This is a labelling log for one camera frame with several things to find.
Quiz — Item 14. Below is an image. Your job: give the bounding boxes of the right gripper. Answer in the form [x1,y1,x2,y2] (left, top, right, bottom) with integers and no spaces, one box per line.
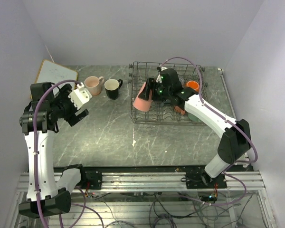
[140,78,171,102]

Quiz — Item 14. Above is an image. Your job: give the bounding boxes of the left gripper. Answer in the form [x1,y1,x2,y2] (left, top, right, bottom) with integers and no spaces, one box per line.
[50,83,89,126]

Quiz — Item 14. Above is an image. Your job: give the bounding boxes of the tall pink tumbler cup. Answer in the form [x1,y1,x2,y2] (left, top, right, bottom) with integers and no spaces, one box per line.
[133,82,152,112]

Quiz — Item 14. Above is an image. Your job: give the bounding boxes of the salmon printed mug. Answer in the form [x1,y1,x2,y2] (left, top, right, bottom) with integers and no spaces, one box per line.
[173,106,186,115]

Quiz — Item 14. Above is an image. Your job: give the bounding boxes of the light pink mug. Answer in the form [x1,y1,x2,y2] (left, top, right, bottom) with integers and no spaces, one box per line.
[84,76,105,96]

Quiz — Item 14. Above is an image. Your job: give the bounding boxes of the black faceted mug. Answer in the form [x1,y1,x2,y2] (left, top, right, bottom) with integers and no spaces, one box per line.
[104,79,123,100]

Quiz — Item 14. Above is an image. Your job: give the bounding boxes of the orange enamel mug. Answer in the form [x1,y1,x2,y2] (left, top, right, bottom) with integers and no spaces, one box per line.
[185,80,200,93]

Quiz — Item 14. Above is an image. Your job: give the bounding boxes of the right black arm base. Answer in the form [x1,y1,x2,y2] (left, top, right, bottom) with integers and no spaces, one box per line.
[180,173,227,189]

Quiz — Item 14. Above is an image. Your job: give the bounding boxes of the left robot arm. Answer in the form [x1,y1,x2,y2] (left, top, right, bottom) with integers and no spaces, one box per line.
[19,80,92,219]

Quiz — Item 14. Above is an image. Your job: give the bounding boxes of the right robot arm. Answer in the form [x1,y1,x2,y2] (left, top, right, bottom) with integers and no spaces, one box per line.
[133,67,252,188]

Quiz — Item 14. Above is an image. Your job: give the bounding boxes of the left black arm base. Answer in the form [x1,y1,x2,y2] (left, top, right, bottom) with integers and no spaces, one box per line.
[82,167,103,190]

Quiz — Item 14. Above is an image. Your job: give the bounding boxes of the clear glass cup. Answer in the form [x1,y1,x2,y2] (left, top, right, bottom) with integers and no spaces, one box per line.
[179,76,185,87]

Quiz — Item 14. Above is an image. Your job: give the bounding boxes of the mint green mug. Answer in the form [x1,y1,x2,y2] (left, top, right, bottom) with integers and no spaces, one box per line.
[187,113,203,123]

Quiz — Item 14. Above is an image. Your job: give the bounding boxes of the grey wire dish rack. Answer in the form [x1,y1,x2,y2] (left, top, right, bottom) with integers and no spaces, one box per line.
[129,61,208,126]

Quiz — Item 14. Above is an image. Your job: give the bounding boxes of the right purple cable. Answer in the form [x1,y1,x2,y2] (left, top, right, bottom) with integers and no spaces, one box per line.
[159,57,259,207]

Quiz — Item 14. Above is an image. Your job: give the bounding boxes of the purple cable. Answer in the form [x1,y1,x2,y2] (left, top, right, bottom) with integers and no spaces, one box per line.
[33,80,105,228]
[159,57,259,207]

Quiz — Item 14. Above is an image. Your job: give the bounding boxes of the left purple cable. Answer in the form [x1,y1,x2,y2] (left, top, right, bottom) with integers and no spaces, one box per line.
[33,80,105,228]

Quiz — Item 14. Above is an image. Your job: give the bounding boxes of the small whiteboard with wooden frame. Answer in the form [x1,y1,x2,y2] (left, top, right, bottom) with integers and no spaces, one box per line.
[35,59,78,84]

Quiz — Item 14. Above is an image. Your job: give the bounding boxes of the aluminium mounting rail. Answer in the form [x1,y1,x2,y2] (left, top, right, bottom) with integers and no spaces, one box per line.
[16,171,266,192]

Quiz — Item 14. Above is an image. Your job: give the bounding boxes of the loose cables under table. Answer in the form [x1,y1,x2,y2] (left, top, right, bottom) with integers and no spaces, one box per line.
[71,191,243,228]

